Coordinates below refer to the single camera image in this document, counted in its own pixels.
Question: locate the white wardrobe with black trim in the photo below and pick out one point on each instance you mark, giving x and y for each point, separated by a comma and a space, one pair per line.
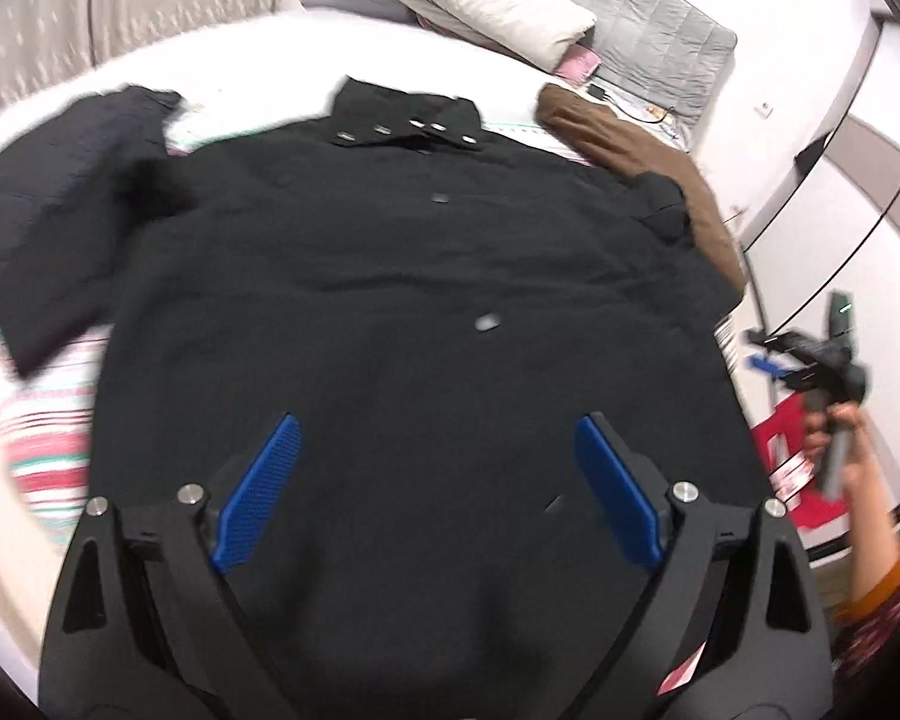
840, 231

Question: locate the large black button coat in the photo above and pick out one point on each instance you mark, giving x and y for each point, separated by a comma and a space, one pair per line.
498, 624

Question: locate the person's right forearm sleeve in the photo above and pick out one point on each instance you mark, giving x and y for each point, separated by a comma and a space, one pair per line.
871, 614

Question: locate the person's right hand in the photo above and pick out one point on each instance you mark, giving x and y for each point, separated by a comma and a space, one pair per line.
837, 439

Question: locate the black quilted jacket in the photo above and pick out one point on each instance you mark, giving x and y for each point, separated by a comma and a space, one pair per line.
71, 192

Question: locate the red bag on floor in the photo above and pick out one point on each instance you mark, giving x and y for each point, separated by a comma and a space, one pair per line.
779, 440

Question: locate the patterned pink green bedspread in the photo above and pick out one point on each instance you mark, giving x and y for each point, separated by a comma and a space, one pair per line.
45, 427

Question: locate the brown folded garment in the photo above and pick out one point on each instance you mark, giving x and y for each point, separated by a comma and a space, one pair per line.
599, 136

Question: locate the grey quilted headboard cushion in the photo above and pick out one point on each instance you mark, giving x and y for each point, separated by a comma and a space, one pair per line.
668, 52

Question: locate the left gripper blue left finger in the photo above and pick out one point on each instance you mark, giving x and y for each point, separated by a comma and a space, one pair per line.
246, 490

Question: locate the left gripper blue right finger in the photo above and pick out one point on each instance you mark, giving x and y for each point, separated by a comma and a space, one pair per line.
632, 493

